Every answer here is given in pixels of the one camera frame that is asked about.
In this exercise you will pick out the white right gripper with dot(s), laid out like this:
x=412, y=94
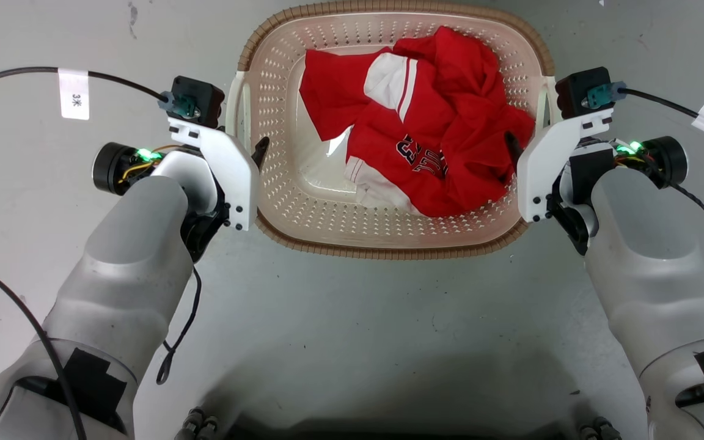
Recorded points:
x=538, y=177

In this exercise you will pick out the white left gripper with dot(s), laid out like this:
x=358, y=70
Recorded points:
x=230, y=165

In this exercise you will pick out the beige perforated plastic laundry basket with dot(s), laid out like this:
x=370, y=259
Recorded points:
x=327, y=220

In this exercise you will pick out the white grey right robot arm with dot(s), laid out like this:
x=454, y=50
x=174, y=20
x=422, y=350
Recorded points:
x=651, y=263

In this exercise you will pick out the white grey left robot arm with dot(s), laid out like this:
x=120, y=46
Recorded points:
x=126, y=275

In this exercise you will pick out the dark robot base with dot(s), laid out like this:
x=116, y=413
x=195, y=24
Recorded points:
x=388, y=431

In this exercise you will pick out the red and white jersey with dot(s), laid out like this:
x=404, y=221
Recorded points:
x=450, y=134

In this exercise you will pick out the white paper tag marked 3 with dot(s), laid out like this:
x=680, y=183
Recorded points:
x=74, y=95

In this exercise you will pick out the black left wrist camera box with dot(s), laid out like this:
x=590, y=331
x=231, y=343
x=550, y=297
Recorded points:
x=199, y=101

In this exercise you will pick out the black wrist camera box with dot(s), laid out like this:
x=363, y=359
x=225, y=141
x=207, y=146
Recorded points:
x=199, y=101
x=584, y=91

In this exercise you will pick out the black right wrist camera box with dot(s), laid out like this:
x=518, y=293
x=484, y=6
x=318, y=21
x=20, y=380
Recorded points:
x=584, y=91

